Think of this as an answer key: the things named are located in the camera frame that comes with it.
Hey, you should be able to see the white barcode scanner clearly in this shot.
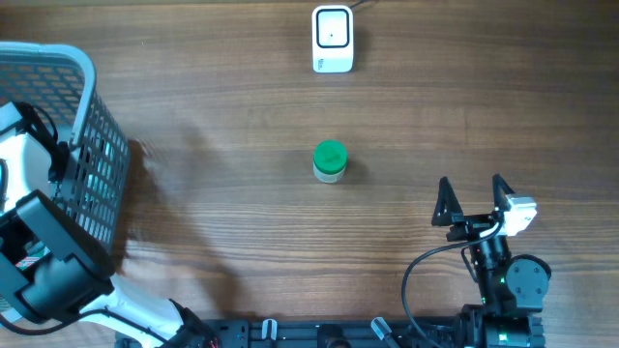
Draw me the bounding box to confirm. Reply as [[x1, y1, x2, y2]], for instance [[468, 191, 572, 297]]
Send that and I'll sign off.
[[311, 5, 354, 73]]

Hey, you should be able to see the grey plastic shopping basket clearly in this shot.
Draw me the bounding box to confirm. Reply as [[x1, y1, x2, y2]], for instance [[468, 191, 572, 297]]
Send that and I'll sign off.
[[1, 42, 130, 258]]

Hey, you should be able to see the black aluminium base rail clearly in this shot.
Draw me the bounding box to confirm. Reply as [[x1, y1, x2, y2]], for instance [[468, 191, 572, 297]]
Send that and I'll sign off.
[[114, 317, 465, 348]]

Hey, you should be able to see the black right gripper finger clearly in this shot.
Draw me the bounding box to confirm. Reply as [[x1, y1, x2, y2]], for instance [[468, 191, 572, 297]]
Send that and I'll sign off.
[[431, 177, 464, 226], [492, 174, 515, 211]]

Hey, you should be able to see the green lidded plastic jar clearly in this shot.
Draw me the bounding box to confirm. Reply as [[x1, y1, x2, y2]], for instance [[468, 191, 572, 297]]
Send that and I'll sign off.
[[313, 139, 348, 184]]

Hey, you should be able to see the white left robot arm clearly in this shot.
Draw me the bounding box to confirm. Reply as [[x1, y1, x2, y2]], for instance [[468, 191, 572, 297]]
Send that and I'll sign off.
[[1, 101, 219, 347]]

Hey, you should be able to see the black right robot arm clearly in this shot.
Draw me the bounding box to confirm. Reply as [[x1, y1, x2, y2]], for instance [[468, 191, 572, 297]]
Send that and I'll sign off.
[[431, 174, 551, 348]]

